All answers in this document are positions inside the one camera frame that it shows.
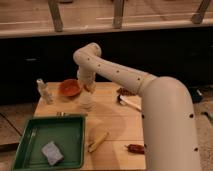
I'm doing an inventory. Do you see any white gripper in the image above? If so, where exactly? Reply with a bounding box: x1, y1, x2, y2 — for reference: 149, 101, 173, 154
77, 67, 96, 93

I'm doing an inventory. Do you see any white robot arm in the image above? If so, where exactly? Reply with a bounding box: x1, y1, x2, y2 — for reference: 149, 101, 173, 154
73, 43, 202, 171

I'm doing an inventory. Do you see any white paper cup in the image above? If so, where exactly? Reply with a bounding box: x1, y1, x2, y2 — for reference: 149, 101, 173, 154
79, 92, 93, 110

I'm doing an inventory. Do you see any orange bowl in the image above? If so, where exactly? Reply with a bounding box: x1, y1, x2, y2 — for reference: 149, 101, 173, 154
59, 79, 81, 97

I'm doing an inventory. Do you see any small white bottle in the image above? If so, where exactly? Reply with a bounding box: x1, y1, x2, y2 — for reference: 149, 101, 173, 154
36, 79, 53, 105

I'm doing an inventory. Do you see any green plastic tray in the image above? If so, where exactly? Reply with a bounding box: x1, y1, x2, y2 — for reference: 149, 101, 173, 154
12, 115, 85, 171

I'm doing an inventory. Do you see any yellow corn cob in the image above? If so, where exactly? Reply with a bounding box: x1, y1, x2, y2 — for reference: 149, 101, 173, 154
88, 132, 109, 153

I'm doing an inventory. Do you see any dark red dried chili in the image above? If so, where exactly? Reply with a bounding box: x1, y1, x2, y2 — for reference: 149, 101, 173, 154
126, 144, 145, 154

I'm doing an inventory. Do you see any blue grey sponge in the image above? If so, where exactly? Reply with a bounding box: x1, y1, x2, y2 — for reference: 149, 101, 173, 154
42, 141, 63, 166

